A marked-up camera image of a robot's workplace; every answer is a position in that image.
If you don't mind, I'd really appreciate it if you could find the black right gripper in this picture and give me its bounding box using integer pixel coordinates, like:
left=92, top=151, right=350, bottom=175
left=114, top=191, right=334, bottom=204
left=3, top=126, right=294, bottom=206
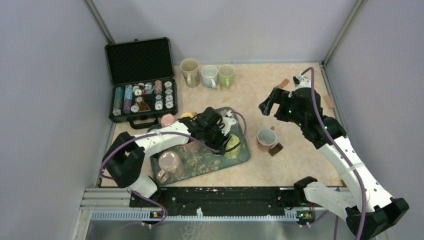
left=258, top=87, right=306, bottom=128

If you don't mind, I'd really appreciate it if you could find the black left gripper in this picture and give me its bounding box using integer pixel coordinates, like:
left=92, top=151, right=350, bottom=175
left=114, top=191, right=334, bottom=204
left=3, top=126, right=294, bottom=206
left=202, top=123, right=232, bottom=156

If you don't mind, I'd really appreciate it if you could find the lime green faceted mug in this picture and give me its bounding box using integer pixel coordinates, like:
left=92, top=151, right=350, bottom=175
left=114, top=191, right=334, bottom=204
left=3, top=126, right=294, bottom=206
left=224, top=133, right=241, bottom=159

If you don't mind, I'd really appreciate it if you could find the terracotta upside-down mug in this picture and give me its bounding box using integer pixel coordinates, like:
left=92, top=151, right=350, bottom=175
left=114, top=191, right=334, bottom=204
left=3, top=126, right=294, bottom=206
left=256, top=126, right=277, bottom=152

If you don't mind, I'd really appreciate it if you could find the light green mug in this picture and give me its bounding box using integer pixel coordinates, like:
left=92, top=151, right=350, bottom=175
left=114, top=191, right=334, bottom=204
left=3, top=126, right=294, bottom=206
left=218, top=64, right=235, bottom=88

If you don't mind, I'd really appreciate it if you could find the white and blue mug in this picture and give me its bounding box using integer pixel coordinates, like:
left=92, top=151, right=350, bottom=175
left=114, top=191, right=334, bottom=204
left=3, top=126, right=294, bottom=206
left=200, top=65, right=219, bottom=89

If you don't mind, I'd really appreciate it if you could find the cream patterned mug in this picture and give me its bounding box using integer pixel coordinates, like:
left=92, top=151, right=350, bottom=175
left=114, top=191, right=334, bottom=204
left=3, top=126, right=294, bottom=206
left=180, top=58, right=200, bottom=88

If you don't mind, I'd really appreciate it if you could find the red-bottomed glass mug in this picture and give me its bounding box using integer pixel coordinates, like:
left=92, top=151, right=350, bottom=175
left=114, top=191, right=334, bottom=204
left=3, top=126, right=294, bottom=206
left=182, top=141, right=202, bottom=154

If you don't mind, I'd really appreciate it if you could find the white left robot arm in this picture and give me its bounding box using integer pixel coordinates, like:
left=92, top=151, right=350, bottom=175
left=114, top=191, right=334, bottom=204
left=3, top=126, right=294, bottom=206
left=99, top=107, right=235, bottom=207

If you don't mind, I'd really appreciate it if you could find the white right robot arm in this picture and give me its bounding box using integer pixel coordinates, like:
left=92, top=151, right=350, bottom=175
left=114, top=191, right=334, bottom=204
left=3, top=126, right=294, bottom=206
left=258, top=87, right=410, bottom=240

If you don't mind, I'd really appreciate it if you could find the yellow upside-down mug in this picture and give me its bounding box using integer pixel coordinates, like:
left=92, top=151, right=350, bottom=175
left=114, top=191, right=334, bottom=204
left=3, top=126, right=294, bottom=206
left=181, top=112, right=198, bottom=119

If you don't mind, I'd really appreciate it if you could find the pink upside-down mug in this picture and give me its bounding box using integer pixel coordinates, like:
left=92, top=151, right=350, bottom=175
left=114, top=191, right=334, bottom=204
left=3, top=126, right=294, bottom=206
left=160, top=113, right=177, bottom=128

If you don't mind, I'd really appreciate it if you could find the light pink glass mug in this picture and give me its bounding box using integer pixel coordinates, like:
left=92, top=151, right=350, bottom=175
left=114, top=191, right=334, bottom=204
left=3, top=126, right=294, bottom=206
left=156, top=151, right=185, bottom=184

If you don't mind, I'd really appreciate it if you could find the curved brown wooden block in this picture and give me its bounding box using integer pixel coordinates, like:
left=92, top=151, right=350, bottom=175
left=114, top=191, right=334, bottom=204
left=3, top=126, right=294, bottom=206
left=276, top=78, right=290, bottom=90

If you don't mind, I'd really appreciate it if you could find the teal floral serving tray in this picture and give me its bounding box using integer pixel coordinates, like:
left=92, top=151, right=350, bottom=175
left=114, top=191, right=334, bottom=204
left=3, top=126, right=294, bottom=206
left=150, top=106, right=251, bottom=186

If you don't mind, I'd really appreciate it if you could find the dark brown wooden block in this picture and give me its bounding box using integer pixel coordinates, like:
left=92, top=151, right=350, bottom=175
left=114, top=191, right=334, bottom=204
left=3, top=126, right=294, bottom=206
left=268, top=143, right=284, bottom=157

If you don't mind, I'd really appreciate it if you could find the light wooden block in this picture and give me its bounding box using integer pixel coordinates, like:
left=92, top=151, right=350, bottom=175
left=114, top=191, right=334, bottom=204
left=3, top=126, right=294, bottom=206
left=323, top=95, right=336, bottom=110

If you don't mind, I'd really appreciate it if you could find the black poker chip case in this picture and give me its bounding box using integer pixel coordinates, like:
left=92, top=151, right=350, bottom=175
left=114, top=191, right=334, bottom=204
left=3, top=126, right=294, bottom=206
left=105, top=37, right=178, bottom=130

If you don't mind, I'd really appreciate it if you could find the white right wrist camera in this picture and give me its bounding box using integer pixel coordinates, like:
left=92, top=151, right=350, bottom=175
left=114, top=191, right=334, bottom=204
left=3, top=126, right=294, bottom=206
left=293, top=75, right=312, bottom=91

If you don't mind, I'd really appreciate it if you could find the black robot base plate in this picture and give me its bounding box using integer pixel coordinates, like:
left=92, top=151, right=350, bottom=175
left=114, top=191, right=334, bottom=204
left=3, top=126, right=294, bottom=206
left=129, top=186, right=317, bottom=219

